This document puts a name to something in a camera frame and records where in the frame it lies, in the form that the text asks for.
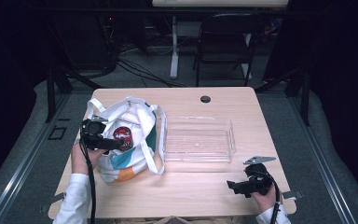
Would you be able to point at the white desk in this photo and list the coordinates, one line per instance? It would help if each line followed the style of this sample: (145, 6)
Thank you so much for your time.
(174, 46)

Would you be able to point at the black folding chair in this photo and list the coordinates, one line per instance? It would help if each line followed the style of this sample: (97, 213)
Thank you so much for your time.
(223, 40)

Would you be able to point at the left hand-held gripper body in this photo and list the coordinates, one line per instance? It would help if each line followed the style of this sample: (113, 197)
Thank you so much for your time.
(93, 133)

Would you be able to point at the white teal orange tote bag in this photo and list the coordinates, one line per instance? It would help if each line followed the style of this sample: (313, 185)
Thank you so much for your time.
(136, 124)

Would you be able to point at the person's left hand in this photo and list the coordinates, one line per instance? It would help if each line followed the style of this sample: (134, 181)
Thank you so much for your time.
(82, 160)

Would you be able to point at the person's right hand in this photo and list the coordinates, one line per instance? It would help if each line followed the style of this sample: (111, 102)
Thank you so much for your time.
(267, 202)

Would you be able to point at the red can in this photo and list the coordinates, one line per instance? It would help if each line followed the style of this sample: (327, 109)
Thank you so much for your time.
(123, 135)

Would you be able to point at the clear plastic container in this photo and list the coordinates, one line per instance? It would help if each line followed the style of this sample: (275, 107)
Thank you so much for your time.
(199, 141)

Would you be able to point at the metal floor rail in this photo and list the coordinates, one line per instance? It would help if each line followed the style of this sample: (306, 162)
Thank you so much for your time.
(18, 174)
(323, 168)

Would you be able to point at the black metal stand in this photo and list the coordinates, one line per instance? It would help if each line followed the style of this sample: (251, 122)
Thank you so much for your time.
(51, 93)
(305, 93)

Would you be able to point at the grey table bracket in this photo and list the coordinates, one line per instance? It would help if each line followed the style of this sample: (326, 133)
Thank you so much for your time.
(292, 194)
(54, 200)

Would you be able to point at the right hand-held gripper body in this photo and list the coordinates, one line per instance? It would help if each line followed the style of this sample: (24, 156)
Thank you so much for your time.
(259, 180)

